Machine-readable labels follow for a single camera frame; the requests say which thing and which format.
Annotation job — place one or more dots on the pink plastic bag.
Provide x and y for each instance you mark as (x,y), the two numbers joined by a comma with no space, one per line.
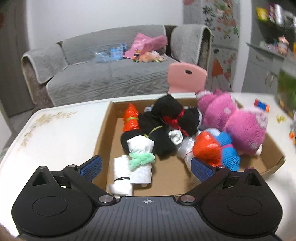
(144,44)

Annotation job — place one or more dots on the brown cardboard box tray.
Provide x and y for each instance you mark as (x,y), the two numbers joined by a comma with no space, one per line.
(170,176)

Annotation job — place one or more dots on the pink fuzzy sock bundle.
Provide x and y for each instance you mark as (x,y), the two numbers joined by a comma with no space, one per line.
(245,126)

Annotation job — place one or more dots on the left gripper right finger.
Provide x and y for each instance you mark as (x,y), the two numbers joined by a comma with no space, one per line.
(202,170)

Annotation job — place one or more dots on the yellow plastic clip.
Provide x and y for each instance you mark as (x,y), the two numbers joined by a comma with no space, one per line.
(280,118)

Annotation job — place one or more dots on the orange blue bundle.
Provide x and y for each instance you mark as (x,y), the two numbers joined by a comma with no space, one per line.
(216,149)

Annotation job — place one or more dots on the plush toys pile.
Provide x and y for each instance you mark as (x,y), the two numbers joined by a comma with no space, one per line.
(147,57)

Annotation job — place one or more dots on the white bundle green scrunchie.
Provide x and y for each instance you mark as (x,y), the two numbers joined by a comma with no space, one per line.
(141,159)

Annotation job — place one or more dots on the multicolour block strip far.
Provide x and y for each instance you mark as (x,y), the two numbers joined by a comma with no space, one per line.
(259,104)

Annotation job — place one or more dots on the white towel roll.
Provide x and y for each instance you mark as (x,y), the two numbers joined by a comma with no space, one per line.
(121,185)

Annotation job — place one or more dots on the blue toy castle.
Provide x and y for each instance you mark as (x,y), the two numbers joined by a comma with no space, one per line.
(114,54)

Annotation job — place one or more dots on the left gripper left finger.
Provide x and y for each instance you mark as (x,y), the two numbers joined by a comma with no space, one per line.
(91,168)

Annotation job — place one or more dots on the white sock bundle pink band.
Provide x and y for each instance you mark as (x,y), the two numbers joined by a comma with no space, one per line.
(185,151)

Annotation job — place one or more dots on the grey covered sofa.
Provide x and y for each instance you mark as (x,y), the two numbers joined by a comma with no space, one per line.
(66,72)

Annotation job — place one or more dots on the multicolour block stack near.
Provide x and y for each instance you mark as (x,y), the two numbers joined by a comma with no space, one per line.
(292,136)

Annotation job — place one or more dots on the pink ceramic pot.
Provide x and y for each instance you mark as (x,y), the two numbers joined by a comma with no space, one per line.
(282,46)

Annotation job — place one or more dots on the pink plastic child chair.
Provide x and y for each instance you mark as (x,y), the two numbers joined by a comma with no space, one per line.
(185,77)

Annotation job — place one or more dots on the grey shelf cabinet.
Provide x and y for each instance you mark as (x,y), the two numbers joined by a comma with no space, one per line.
(264,60)

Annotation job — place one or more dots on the black sock bundle yellow band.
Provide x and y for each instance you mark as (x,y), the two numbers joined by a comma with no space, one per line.
(155,129)

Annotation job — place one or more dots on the glass fish bowl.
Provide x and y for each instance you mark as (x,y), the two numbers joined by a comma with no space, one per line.
(286,87)

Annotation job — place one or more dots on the black sock bundle red band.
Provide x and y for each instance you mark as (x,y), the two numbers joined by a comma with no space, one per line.
(171,112)

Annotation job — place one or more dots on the dark grey door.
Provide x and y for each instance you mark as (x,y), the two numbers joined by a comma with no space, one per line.
(15,95)

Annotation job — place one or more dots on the orange plastic bundle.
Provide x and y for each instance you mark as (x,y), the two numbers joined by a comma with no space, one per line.
(130,118)

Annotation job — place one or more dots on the decorated silver refrigerator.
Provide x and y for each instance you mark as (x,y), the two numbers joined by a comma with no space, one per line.
(222,17)

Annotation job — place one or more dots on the small white sock bundle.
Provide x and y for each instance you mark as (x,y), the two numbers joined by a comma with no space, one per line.
(176,136)

